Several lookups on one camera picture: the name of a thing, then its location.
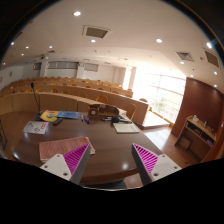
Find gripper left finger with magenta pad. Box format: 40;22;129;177
41;144;90;184

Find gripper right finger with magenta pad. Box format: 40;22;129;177
131;143;181;185

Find pink folded towel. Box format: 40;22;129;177
39;136;90;162

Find black remote control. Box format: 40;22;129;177
53;118;63;125

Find white closed notebook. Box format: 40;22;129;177
113;123;139;134

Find blue and red markers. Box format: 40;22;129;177
81;115;91;124

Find white paper with red print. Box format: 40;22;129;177
23;121;48;134

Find wooden shelf cabinet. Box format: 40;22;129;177
175;115;217;161

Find yellow bag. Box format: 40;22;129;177
40;110;58;122

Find black device on table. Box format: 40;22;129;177
111;116;132;124

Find wooden desktop box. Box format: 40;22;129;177
88;104;119;117

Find wooden chair near table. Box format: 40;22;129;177
125;104;136;120

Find wooden chair behind box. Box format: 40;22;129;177
96;95;108;104

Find long curved wooden desk row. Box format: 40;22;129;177
0;85;149;124

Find black gooseneck microphone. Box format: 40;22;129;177
30;82;40;114

